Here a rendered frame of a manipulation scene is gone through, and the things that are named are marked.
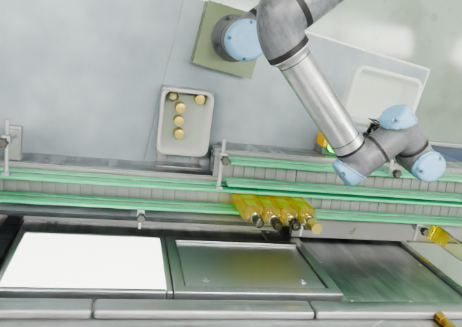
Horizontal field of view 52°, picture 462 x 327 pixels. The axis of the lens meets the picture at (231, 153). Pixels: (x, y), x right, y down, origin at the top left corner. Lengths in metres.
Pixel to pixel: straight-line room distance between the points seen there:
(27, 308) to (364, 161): 0.83
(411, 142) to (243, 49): 0.53
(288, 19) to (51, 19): 0.90
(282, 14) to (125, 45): 0.79
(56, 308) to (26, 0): 0.95
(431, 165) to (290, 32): 0.46
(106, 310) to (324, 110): 0.67
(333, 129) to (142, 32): 0.82
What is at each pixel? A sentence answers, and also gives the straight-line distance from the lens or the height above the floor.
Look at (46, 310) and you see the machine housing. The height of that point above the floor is 1.39.
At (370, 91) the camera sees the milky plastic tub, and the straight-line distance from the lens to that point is 1.53.
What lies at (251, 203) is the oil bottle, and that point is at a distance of 1.48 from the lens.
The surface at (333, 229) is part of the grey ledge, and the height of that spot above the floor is 0.88.
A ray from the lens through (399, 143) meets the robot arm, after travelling 1.14.
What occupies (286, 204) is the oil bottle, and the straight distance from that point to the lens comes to 1.54.
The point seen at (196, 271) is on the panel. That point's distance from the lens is 1.38.
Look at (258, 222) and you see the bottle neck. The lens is 1.44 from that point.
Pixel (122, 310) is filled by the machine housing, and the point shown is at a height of 1.39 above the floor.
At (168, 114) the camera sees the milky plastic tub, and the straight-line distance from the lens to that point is 1.65.
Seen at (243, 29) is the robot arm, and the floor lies 1.06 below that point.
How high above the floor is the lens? 2.39
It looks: 71 degrees down
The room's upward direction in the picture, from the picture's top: 142 degrees clockwise
